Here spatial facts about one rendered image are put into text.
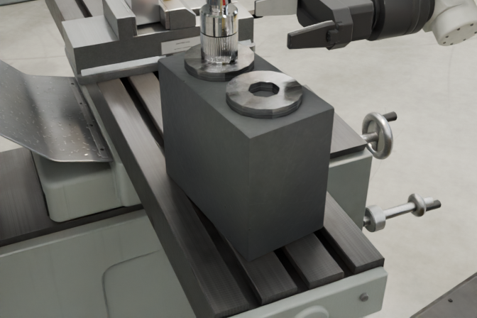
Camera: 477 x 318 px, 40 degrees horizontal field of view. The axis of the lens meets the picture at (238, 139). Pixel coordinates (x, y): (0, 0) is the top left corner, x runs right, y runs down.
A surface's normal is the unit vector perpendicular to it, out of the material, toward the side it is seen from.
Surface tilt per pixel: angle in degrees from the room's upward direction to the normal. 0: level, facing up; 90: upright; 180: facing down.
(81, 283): 90
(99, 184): 90
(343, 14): 45
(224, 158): 90
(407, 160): 0
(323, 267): 0
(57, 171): 0
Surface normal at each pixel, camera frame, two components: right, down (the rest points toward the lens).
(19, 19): 0.00, -0.83
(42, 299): 0.40, 0.52
